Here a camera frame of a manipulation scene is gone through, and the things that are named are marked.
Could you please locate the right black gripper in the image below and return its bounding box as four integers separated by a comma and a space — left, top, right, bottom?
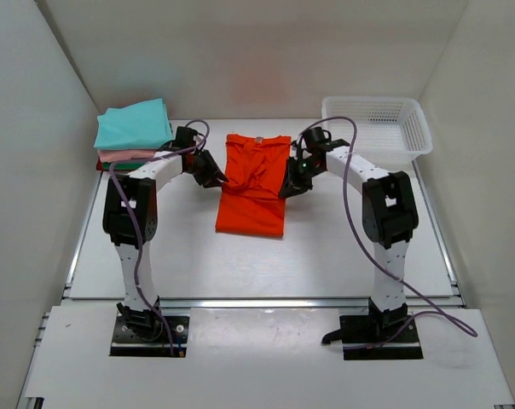
280, 157, 326, 200

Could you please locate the orange t shirt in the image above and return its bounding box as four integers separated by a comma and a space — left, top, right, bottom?
216, 134, 292, 239

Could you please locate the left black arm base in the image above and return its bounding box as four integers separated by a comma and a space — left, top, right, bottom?
109, 302, 190, 358

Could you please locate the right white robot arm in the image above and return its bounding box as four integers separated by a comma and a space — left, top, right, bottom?
279, 126, 419, 342

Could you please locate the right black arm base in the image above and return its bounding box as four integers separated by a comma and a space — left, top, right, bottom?
321, 299, 424, 360

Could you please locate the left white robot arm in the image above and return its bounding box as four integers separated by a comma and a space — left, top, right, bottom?
102, 119, 228, 339

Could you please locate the folded cyan t shirt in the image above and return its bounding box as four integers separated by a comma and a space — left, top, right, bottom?
94, 99, 172, 151

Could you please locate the folded green t shirt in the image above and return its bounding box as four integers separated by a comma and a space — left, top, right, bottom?
102, 160, 146, 171

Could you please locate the folded pink t shirt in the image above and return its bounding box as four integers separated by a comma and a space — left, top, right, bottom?
97, 149, 156, 163

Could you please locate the folded red t shirt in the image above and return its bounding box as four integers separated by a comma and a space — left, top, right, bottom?
95, 159, 105, 171

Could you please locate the white plastic basket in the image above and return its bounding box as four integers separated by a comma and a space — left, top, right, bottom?
321, 96, 433, 169

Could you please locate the aluminium rail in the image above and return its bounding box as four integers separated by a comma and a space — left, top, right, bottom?
154, 297, 463, 309

